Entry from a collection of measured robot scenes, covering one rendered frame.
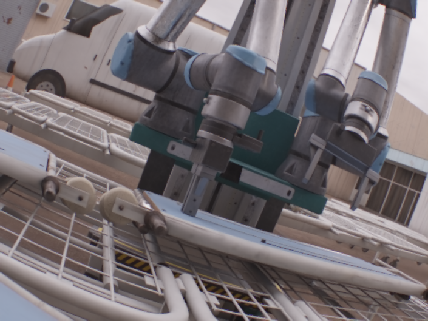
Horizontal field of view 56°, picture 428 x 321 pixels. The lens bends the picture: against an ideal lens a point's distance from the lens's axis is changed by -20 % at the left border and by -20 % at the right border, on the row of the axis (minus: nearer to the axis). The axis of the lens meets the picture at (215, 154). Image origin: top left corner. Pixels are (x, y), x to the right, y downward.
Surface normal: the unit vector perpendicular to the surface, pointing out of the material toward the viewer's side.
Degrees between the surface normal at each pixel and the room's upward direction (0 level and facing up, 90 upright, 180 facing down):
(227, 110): 85
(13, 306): 8
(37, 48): 90
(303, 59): 90
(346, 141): 66
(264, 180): 90
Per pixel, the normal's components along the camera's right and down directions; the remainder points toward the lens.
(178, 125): 0.55, -0.11
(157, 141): 0.04, 0.06
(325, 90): -0.18, -0.43
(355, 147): 0.08, -0.36
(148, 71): 0.29, 0.62
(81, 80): 0.30, 0.21
